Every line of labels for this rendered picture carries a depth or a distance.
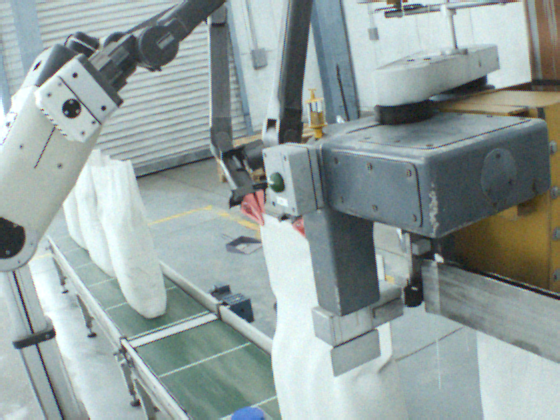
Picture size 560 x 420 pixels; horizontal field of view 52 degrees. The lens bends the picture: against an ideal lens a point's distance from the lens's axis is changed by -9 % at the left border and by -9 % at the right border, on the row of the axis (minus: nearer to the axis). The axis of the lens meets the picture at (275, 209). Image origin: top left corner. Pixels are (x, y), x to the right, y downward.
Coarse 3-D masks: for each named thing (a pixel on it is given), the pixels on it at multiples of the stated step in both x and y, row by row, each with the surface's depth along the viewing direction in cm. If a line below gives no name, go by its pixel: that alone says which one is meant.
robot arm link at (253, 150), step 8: (216, 136) 157; (224, 136) 158; (224, 144) 157; (232, 144) 157; (248, 144) 160; (256, 144) 160; (224, 152) 157; (232, 152) 160; (248, 152) 159; (256, 152) 159; (248, 160) 159; (256, 160) 158; (256, 168) 160
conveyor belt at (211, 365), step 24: (192, 336) 253; (216, 336) 250; (240, 336) 247; (144, 360) 239; (168, 360) 235; (192, 360) 232; (216, 360) 230; (240, 360) 227; (264, 360) 224; (168, 384) 217; (192, 384) 214; (216, 384) 212; (240, 384) 210; (264, 384) 207; (192, 408) 199; (216, 408) 197; (240, 408) 195; (264, 408) 193
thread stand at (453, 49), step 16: (448, 0) 101; (464, 0) 97; (480, 0) 93; (496, 0) 91; (512, 0) 88; (384, 16) 116; (400, 16) 112; (448, 16) 102; (448, 32) 103; (464, 48) 102
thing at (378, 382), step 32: (288, 224) 139; (288, 256) 144; (288, 288) 149; (288, 320) 146; (288, 352) 141; (320, 352) 131; (384, 352) 118; (288, 384) 143; (320, 384) 129; (352, 384) 122; (384, 384) 122; (288, 416) 149; (320, 416) 131; (352, 416) 122; (384, 416) 123
